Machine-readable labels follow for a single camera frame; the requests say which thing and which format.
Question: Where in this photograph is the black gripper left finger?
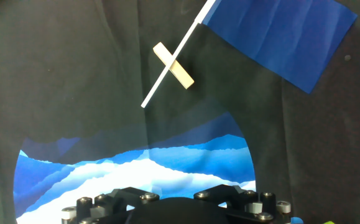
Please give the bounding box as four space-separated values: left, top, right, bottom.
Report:
61 186 160 224

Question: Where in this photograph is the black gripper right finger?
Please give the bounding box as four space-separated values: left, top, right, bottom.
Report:
193 184 292 224

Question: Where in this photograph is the blue flag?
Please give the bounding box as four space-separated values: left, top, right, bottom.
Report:
141 0 358 109

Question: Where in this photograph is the blue mountain print sheet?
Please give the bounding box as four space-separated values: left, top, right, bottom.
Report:
13 111 257 224

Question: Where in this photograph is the black cloth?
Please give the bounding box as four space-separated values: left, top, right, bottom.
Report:
0 0 360 224

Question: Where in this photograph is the small wooden block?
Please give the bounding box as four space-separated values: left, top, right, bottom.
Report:
152 42 195 90

